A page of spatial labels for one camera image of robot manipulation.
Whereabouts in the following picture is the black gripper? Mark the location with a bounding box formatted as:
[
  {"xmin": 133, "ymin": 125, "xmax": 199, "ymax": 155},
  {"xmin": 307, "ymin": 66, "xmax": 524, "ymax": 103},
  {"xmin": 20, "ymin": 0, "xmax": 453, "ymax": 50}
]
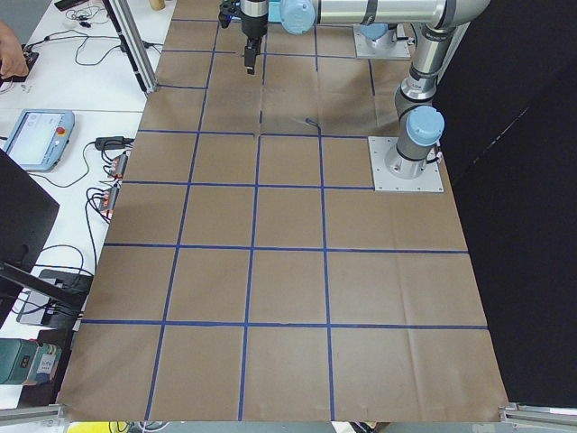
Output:
[
  {"xmin": 218, "ymin": 0, "xmax": 241, "ymax": 29},
  {"xmin": 240, "ymin": 0, "xmax": 268, "ymax": 75}
]

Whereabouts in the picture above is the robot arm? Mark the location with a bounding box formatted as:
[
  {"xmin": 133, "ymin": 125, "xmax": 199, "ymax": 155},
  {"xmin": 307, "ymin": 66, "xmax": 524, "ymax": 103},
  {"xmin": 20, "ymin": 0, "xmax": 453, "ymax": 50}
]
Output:
[
  {"xmin": 279, "ymin": 0, "xmax": 489, "ymax": 180},
  {"xmin": 218, "ymin": 1, "xmax": 395, "ymax": 54}
]

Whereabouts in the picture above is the person hand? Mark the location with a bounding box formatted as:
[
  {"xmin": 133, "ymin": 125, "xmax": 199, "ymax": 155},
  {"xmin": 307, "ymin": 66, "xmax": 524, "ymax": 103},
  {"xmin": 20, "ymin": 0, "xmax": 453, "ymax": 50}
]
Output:
[{"xmin": 0, "ymin": 21, "xmax": 29, "ymax": 79}]

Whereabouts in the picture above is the light blue plastic bin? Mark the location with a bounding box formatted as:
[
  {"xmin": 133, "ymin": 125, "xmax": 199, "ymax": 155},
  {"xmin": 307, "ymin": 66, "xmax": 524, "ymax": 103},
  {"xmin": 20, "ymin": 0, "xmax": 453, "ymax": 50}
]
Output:
[{"xmin": 268, "ymin": 0, "xmax": 284, "ymax": 23}]

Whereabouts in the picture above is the wooden cylinder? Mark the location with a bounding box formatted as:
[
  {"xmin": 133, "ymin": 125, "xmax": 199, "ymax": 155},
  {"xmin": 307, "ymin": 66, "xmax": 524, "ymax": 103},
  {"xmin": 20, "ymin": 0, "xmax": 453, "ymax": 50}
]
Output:
[{"xmin": 149, "ymin": 0, "xmax": 166, "ymax": 11}]

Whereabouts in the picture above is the orange grey adapter box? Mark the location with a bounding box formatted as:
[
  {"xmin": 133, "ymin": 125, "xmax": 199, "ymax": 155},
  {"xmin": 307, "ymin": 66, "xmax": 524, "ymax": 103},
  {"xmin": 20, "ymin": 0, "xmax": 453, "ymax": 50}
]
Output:
[{"xmin": 105, "ymin": 152, "xmax": 129, "ymax": 180}]

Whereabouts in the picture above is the black power brick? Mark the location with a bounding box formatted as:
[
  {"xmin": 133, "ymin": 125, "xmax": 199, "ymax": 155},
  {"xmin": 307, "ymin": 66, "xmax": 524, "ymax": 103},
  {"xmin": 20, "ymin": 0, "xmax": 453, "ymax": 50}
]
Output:
[{"xmin": 94, "ymin": 136, "xmax": 126, "ymax": 151}]

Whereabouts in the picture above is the teach pendant tablet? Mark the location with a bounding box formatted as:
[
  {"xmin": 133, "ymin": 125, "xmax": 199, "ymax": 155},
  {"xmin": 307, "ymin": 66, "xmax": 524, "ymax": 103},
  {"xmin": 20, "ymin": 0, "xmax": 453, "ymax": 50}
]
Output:
[{"xmin": 3, "ymin": 108, "xmax": 76, "ymax": 172}]

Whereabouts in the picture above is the black monitor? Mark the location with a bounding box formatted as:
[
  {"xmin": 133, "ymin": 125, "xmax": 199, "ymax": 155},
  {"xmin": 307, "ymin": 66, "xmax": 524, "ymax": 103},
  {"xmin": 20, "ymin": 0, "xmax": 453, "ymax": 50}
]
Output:
[{"xmin": 1, "ymin": 152, "xmax": 92, "ymax": 329}]

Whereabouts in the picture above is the green device box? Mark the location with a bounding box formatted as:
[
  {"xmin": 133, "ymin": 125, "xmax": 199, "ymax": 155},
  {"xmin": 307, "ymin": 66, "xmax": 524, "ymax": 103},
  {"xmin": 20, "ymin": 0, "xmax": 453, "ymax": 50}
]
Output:
[{"xmin": 1, "ymin": 338, "xmax": 62, "ymax": 386}]

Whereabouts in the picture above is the aluminium frame post left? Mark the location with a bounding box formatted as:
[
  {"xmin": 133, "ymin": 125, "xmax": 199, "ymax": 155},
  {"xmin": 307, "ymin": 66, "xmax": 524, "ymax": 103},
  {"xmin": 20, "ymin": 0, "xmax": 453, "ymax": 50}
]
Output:
[{"xmin": 103, "ymin": 0, "xmax": 158, "ymax": 94}]

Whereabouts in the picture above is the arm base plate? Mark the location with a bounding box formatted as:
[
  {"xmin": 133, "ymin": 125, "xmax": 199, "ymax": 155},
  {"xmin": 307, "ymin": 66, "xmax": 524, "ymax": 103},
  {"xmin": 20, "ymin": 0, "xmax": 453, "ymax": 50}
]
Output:
[
  {"xmin": 353, "ymin": 23, "xmax": 411, "ymax": 60},
  {"xmin": 368, "ymin": 136, "xmax": 444, "ymax": 193}
]

